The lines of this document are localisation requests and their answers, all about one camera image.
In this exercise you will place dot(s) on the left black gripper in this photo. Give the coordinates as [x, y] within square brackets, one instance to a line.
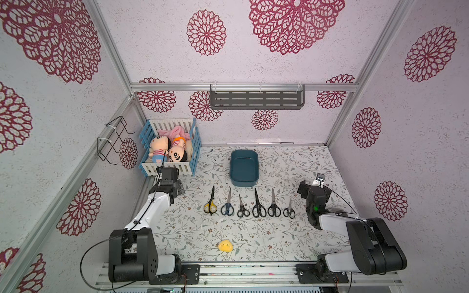
[179, 186]

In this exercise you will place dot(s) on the blue handled scissors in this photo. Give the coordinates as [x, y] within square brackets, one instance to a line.
[227, 209]

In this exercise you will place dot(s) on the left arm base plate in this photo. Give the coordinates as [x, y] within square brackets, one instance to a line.
[186, 274]

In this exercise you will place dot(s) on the grey wall shelf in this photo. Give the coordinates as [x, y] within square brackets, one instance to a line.
[257, 100]

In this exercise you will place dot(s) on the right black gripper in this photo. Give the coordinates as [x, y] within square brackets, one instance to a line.
[306, 190]

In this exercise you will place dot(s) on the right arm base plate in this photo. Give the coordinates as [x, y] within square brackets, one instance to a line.
[310, 273]

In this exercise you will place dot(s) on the pink cloth in crate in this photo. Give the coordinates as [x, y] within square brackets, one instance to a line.
[177, 131]

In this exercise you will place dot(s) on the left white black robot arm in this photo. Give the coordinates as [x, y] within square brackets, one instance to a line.
[133, 255]

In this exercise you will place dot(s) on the teal plastic storage box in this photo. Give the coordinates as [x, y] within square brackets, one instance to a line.
[244, 168]

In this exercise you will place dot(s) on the aluminium mounting rail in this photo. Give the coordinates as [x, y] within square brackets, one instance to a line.
[275, 274]

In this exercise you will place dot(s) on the black handled steel scissors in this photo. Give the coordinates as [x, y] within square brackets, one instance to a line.
[273, 210]

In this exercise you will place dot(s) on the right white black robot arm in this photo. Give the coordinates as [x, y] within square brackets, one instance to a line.
[372, 247]

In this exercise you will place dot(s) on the blue white slatted crate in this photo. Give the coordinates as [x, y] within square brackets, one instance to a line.
[150, 131]

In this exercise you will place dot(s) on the large black scissors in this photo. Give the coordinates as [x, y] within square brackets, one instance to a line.
[258, 210]

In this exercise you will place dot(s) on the small black handled scissors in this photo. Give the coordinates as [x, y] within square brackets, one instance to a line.
[289, 212]

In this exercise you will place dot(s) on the yellow black handled scissors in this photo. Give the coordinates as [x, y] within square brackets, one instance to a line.
[210, 207]

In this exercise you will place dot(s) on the small grey handled scissors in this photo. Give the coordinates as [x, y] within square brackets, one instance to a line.
[243, 211]

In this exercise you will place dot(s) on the plush doll orange collar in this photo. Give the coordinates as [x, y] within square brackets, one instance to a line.
[181, 150]

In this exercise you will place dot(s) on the black wire wall rack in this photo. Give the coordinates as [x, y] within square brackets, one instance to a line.
[105, 145]

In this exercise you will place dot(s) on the yellow plush toy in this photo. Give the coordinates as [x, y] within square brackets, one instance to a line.
[225, 246]

